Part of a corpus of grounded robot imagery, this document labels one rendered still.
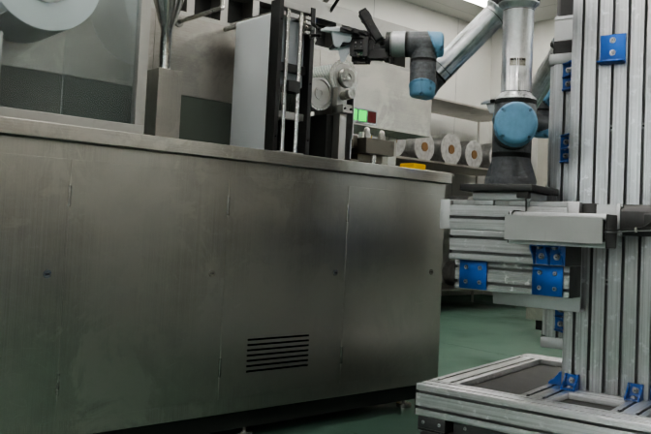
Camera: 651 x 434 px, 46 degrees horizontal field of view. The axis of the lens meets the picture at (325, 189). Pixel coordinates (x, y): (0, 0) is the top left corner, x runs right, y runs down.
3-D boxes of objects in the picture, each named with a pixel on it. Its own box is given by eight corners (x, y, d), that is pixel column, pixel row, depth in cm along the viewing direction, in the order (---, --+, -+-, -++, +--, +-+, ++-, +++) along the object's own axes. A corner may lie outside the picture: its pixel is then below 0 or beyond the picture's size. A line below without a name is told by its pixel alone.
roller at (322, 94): (307, 106, 286) (308, 74, 287) (265, 111, 305) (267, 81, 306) (331, 110, 294) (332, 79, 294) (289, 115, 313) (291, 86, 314)
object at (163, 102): (151, 147, 247) (161, -27, 250) (130, 149, 258) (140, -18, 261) (189, 151, 257) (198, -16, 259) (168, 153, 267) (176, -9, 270)
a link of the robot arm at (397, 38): (405, 26, 222) (407, 37, 230) (388, 26, 223) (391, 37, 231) (403, 51, 221) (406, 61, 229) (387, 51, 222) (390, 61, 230)
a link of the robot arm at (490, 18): (515, -28, 239) (404, 85, 243) (517, -41, 228) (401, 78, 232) (543, -4, 237) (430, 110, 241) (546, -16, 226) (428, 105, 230)
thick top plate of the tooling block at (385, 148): (365, 152, 301) (366, 137, 301) (300, 156, 331) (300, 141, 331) (393, 156, 312) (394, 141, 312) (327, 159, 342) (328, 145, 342)
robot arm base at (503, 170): (543, 188, 232) (544, 155, 233) (524, 184, 220) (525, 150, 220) (497, 188, 241) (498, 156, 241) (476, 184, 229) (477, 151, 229)
